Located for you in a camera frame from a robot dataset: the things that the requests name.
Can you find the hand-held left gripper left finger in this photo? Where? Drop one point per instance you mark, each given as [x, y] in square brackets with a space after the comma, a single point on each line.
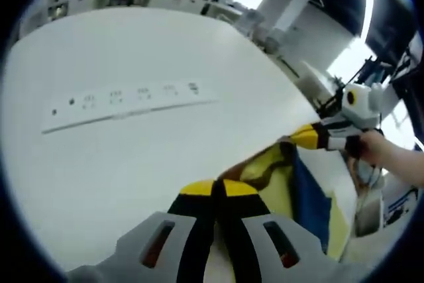
[185, 230]

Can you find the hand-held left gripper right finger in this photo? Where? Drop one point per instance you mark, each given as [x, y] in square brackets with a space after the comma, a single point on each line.
[251, 230]

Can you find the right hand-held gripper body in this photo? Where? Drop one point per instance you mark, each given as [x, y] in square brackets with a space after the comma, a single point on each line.
[364, 104]

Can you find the yellow garment grey blue sleeves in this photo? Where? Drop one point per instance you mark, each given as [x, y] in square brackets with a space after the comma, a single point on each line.
[281, 197]

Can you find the person's right hand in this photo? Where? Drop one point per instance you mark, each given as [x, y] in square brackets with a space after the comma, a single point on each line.
[374, 147]

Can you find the ceiling light strip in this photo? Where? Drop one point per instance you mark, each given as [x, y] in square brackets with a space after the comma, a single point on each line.
[367, 1]

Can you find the white table socket panel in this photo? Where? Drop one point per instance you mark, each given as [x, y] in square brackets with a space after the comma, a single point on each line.
[132, 110]

